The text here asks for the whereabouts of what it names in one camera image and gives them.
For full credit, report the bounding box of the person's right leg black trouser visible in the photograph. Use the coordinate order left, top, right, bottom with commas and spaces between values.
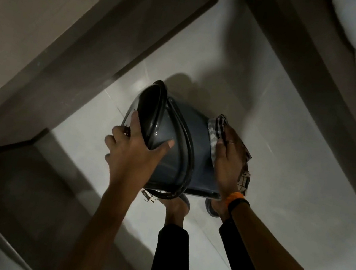
213, 216, 280, 270

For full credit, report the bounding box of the person's leg black trouser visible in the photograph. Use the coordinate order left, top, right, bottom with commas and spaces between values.
213, 216, 280, 270
149, 221, 200, 270

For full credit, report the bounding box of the dark grey plastic bucket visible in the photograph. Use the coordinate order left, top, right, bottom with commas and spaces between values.
112, 76, 236, 208

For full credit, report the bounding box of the black bucket handle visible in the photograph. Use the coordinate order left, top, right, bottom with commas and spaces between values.
153, 97, 203, 204

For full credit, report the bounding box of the person's right hand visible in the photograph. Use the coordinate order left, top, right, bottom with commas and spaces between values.
209, 124, 254, 202

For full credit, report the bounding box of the person's foot with slipper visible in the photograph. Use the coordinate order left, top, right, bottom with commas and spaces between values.
202, 198, 232, 224
153, 191, 194, 230

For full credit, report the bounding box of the orange and black wristband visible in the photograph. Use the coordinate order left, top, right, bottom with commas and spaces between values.
224, 190, 252, 217

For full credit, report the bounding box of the checked cloth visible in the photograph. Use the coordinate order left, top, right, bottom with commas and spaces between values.
198, 112, 259, 198

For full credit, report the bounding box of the person's left foot with slipper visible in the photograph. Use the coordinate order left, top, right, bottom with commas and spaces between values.
153, 191, 194, 230

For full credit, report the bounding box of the person's right forearm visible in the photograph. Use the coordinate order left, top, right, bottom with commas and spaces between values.
222, 201, 333, 270

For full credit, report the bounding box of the person's left forearm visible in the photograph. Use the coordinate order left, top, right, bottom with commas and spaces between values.
55, 176, 145, 270

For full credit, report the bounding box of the person's left leg black trouser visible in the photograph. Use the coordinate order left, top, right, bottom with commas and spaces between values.
149, 221, 200, 270

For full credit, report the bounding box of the brown wooden bed frame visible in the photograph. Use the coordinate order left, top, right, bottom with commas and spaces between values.
0, 0, 227, 270
205, 0, 356, 226

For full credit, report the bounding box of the person's left hand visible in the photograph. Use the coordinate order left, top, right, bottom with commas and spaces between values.
98, 107, 178, 201

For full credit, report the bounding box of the person's right foot with slipper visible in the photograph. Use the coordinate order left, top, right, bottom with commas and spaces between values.
202, 198, 232, 224

